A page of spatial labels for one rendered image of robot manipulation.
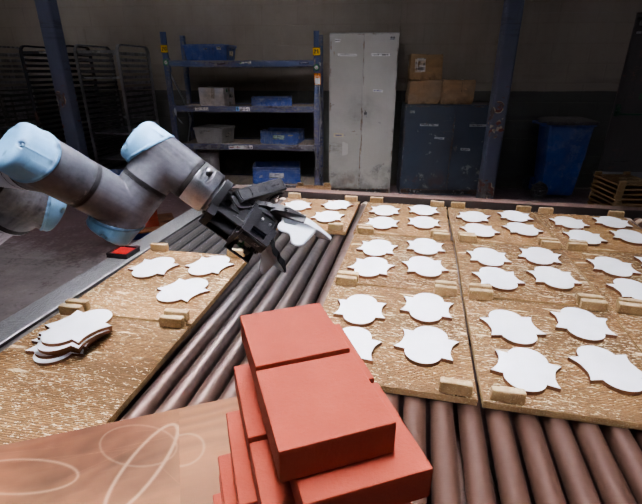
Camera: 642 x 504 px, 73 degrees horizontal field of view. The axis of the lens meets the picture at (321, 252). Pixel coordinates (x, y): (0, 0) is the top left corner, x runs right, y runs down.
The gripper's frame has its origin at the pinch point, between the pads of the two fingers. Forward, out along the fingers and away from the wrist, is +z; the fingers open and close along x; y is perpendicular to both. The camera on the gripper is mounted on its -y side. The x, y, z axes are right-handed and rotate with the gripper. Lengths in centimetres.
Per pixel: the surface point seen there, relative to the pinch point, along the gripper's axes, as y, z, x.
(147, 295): -2, -17, -55
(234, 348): 9.6, 3.9, -29.6
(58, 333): 20, -28, -46
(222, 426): 33.5, -1.5, -1.3
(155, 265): -17, -19, -65
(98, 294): 1, -27, -63
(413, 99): -454, 115, -171
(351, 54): -444, 23, -180
